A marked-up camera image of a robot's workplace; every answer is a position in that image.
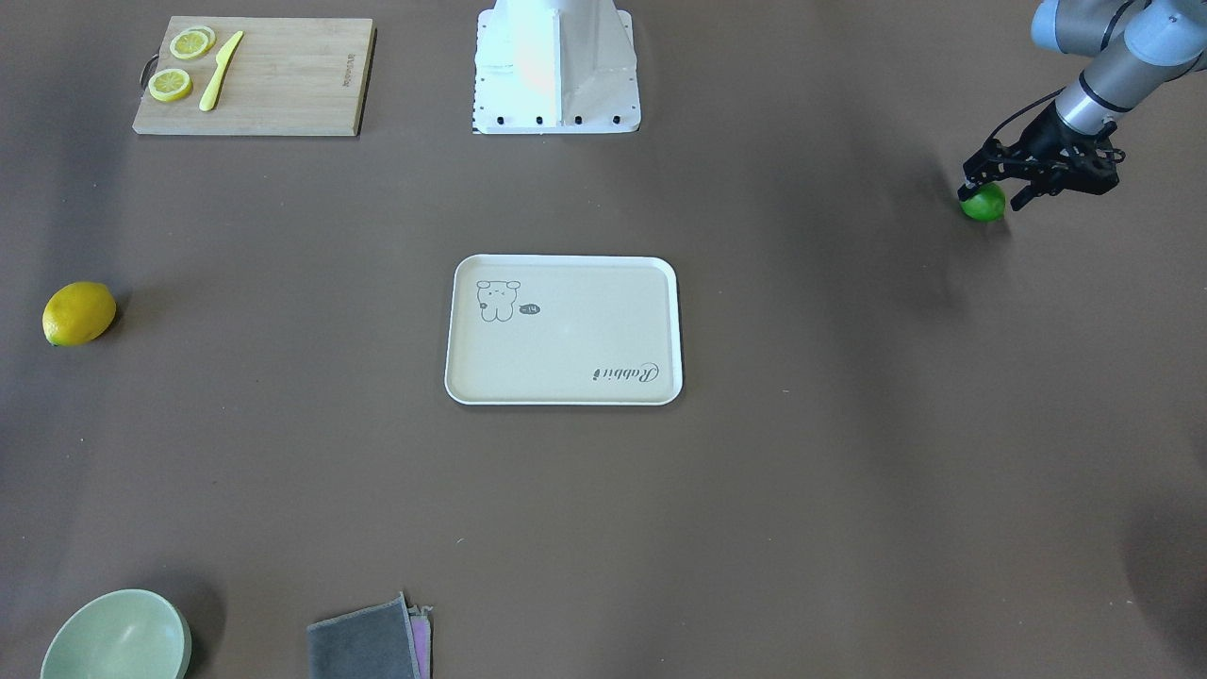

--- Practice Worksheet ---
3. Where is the yellow plastic knife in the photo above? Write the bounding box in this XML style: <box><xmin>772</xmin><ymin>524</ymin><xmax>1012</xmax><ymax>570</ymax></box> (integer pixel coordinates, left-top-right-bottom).
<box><xmin>198</xmin><ymin>30</ymin><xmax>245</xmax><ymax>112</ymax></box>

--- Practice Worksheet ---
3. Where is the yellow lemon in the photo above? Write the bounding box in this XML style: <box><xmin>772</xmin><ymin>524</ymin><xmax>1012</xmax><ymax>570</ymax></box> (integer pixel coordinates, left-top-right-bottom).
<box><xmin>41</xmin><ymin>282</ymin><xmax>117</xmax><ymax>345</ymax></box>

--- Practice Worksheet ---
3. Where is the cream rabbit tray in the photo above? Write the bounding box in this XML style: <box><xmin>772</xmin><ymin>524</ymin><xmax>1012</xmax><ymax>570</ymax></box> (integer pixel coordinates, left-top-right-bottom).
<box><xmin>444</xmin><ymin>254</ymin><xmax>683</xmax><ymax>406</ymax></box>

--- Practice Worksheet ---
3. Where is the grey folded cloth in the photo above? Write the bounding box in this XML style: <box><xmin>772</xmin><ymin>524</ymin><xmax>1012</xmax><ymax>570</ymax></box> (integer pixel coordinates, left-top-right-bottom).
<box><xmin>307</xmin><ymin>593</ymin><xmax>435</xmax><ymax>678</ymax></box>

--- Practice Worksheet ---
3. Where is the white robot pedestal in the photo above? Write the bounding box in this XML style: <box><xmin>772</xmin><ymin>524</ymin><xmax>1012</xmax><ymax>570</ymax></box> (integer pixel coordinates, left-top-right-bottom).
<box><xmin>471</xmin><ymin>1</ymin><xmax>642</xmax><ymax>135</ymax></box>

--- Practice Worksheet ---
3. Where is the light green bowl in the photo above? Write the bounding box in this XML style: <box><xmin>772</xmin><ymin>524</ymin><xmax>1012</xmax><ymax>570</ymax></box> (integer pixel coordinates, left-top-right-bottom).
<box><xmin>40</xmin><ymin>589</ymin><xmax>192</xmax><ymax>678</ymax></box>

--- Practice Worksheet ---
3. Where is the green lime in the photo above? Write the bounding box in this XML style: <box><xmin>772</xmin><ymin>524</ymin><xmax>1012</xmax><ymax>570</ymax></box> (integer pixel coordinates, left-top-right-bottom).
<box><xmin>960</xmin><ymin>182</ymin><xmax>1007</xmax><ymax>223</ymax></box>

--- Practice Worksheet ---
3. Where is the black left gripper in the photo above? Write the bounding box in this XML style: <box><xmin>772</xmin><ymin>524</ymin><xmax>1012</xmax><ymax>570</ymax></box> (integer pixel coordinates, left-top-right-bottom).
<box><xmin>958</xmin><ymin>99</ymin><xmax>1126</xmax><ymax>211</ymax></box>

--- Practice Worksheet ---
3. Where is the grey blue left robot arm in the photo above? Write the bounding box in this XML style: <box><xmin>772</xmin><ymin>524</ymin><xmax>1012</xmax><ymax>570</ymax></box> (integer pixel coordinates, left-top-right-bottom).
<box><xmin>957</xmin><ymin>1</ymin><xmax>1206</xmax><ymax>221</ymax></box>

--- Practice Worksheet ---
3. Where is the wooden cutting board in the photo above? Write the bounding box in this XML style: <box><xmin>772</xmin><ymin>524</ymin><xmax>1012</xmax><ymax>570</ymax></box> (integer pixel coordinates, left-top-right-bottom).
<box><xmin>132</xmin><ymin>14</ymin><xmax>377</xmax><ymax>137</ymax></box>

